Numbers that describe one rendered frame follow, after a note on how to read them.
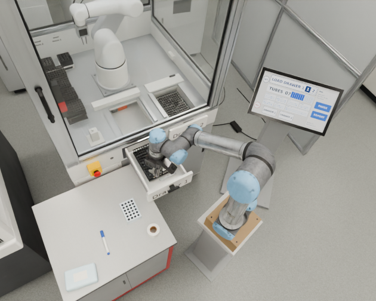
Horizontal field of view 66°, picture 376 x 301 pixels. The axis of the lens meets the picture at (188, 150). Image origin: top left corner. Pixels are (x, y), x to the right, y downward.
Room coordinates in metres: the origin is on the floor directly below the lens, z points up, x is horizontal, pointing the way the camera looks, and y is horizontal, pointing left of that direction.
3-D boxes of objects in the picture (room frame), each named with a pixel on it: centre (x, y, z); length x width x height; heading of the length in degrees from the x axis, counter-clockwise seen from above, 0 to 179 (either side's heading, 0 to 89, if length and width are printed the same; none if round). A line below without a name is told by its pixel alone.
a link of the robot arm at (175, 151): (0.73, 0.05, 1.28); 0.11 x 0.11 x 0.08; 60
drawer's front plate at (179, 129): (1.19, 0.03, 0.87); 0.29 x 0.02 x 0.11; 130
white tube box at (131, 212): (0.60, 0.26, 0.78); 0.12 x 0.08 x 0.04; 37
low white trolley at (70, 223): (0.50, 0.39, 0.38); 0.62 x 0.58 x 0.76; 130
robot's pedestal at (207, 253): (0.65, -0.32, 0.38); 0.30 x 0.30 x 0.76; 54
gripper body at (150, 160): (0.77, 0.16, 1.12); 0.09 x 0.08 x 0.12; 74
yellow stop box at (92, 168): (0.77, 0.51, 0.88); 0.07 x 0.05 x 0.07; 130
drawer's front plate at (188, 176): (0.75, 0.06, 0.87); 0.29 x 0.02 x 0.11; 130
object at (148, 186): (0.91, 0.20, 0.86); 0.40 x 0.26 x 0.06; 40
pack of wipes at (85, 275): (0.22, 0.41, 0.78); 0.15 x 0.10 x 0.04; 118
